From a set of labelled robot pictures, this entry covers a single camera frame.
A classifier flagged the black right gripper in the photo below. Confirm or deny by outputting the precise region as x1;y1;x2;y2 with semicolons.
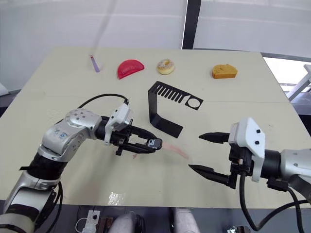
188;132;255;190

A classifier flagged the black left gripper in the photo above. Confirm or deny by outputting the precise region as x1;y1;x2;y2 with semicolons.
110;118;157;156

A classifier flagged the black watch body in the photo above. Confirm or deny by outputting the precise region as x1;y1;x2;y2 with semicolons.
147;137;163;150

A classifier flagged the black metal watch stand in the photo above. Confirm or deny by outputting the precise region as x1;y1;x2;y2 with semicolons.
147;81;204;139

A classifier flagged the clear tape patch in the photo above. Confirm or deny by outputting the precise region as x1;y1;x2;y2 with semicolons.
107;191;126;206

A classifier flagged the grey rounded shape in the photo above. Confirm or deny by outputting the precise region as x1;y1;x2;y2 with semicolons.
173;207;198;233
113;212;144;233

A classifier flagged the red half-round toy slice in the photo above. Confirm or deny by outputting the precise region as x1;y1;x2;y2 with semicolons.
116;59;145;81

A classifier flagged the sprinkled toy donut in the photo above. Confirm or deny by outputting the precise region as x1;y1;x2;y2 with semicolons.
156;59;175;75

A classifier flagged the orange toy bread slice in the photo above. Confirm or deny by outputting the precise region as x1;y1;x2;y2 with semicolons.
210;63;238;80

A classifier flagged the white tag plate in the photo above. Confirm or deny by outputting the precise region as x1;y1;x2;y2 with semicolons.
83;210;101;233

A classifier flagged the black vertical pillar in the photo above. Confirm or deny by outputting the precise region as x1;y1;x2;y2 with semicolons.
182;0;202;50

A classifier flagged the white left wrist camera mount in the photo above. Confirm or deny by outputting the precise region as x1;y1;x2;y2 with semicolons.
104;103;135;146

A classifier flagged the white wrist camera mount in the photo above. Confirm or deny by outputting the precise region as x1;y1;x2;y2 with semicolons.
104;103;135;146
229;117;266;183

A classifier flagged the pink translucent watch strap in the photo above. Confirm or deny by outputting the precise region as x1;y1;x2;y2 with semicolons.
132;142;190;161

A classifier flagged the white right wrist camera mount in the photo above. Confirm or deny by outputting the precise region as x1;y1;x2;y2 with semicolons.
229;117;266;183

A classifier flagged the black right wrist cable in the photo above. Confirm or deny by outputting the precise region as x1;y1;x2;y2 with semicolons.
239;169;310;233

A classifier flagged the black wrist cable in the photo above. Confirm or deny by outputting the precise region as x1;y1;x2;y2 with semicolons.
239;169;310;233
77;93;131;110

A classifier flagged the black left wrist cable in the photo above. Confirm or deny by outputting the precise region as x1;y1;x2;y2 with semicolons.
77;93;131;110

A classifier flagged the purple watch strap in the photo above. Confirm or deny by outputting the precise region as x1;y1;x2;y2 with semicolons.
88;54;101;73

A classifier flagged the white cable under table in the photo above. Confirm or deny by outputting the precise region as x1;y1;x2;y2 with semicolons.
74;217;88;233

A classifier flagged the white metal frame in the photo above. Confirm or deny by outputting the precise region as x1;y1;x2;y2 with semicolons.
287;63;311;102

